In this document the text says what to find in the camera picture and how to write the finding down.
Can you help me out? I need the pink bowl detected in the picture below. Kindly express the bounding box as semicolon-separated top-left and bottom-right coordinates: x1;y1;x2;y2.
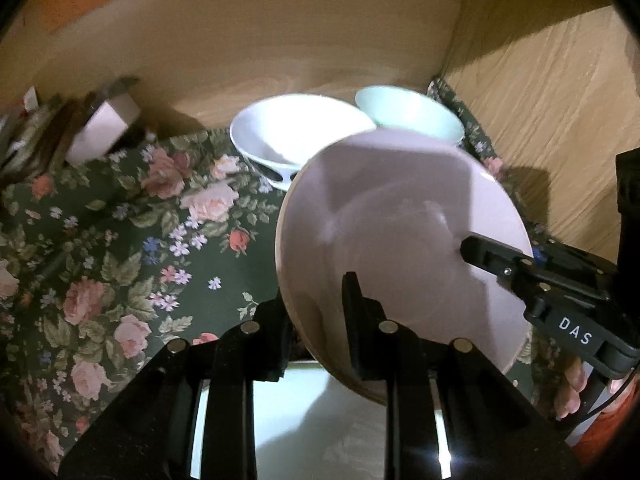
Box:
274;129;532;403

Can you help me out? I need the mint green plate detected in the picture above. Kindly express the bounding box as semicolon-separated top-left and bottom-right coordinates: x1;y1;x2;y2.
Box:
192;358;454;480

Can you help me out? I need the mint green bowl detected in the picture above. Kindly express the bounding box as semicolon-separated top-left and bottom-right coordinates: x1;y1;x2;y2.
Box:
355;84;464;145

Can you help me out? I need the white bowl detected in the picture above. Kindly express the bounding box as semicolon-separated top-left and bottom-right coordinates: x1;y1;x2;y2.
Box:
229;93;376;191

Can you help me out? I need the person right hand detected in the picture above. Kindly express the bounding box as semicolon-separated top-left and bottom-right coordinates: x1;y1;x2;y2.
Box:
554;356;632;421

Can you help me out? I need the floral table cloth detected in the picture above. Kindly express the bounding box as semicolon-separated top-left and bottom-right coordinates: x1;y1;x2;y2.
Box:
1;78;513;475

